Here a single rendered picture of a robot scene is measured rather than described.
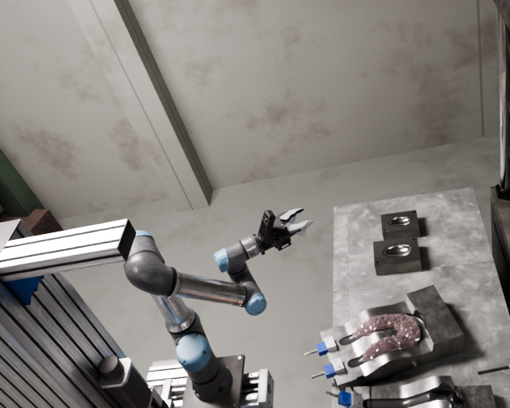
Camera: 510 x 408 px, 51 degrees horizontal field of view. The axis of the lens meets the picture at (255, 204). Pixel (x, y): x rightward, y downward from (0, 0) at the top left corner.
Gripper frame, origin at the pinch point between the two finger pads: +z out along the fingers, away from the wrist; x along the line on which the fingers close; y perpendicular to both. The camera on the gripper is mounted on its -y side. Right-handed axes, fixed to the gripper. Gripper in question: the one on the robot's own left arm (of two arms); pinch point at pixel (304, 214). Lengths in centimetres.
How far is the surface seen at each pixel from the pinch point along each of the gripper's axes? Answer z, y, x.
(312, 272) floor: 21, 159, -88
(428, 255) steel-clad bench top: 52, 66, -2
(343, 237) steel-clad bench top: 27, 71, -37
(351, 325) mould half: 3, 58, 15
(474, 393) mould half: 24, 51, 63
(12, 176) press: -149, 103, -263
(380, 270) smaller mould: 29, 64, -5
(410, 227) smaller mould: 53, 63, -18
